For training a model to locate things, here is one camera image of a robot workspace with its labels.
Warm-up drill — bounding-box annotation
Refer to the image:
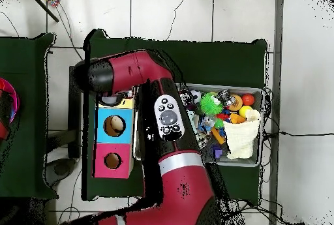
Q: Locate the thin black floor cable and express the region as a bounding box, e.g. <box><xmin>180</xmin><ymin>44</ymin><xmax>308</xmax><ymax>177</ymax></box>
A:
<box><xmin>266</xmin><ymin>130</ymin><xmax>334</xmax><ymax>138</ymax></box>

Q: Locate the shallow mesh bin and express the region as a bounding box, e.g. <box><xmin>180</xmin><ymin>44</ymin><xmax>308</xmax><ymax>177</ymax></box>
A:
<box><xmin>133</xmin><ymin>83</ymin><xmax>264</xmax><ymax>168</ymax></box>

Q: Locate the pink bowl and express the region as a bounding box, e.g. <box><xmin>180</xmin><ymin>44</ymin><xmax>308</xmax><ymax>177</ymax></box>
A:
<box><xmin>0</xmin><ymin>77</ymin><xmax>21</xmax><ymax>125</ymax></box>

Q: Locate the large green spiky eyed ball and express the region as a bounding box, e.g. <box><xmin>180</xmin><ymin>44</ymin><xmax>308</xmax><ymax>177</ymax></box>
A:
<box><xmin>199</xmin><ymin>92</ymin><xmax>224</xmax><ymax>116</ymax></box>

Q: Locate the dark green side tablecloth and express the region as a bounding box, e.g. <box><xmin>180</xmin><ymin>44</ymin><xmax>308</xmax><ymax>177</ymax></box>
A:
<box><xmin>0</xmin><ymin>33</ymin><xmax>59</xmax><ymax>200</ymax></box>

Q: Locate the wooden box with three holes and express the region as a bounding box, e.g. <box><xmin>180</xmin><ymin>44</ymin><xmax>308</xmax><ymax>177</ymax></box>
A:
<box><xmin>92</xmin><ymin>95</ymin><xmax>136</xmax><ymax>179</ymax></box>

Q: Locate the cream knitted cloth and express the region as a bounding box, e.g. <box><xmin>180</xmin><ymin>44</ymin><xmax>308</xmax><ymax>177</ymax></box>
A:
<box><xmin>223</xmin><ymin>108</ymin><xmax>262</xmax><ymax>160</ymax></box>

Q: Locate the black rod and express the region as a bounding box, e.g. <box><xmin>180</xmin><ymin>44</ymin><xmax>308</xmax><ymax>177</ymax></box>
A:
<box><xmin>27</xmin><ymin>0</ymin><xmax>60</xmax><ymax>23</ymax></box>

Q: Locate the black and white soccer ball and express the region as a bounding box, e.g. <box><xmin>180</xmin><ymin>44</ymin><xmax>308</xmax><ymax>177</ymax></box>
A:
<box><xmin>190</xmin><ymin>89</ymin><xmax>202</xmax><ymax>104</ymax></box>

